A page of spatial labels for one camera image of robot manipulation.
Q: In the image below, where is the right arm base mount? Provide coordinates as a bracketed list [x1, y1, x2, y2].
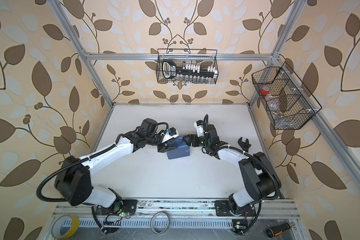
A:
[215, 200, 256, 217]

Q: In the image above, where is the orange handled screwdriver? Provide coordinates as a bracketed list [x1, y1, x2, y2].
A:
[265, 223, 295, 238]

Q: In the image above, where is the blue wrapping paper sheet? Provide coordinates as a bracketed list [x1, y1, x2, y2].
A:
[167, 136, 191, 160]

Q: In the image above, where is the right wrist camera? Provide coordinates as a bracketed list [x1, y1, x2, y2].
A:
[194, 120, 209, 137]

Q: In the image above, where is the black socket set holder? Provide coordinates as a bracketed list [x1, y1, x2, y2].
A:
[160, 60, 219, 80]

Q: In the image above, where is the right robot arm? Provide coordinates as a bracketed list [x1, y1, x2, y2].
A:
[183, 115, 282, 216]

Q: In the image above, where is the right wire basket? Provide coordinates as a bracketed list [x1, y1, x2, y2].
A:
[252, 62, 322, 130]

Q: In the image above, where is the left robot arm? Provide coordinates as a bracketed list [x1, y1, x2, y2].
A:
[36, 118, 179, 208]

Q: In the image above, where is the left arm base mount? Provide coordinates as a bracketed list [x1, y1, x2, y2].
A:
[96, 199, 138, 216]

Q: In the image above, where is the wire basket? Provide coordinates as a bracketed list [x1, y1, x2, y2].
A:
[252, 62, 322, 130]
[156, 48, 219, 85]

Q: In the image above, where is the black adjustable wrench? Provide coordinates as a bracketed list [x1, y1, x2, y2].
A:
[238, 137, 252, 153]

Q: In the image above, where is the grey cable loop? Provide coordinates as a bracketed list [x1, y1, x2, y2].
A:
[150, 211, 171, 235]

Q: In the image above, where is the back wire basket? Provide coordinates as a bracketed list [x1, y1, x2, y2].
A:
[156, 48, 219, 85]

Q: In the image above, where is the yellow tape roll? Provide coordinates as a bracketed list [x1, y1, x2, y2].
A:
[51, 215, 80, 240]

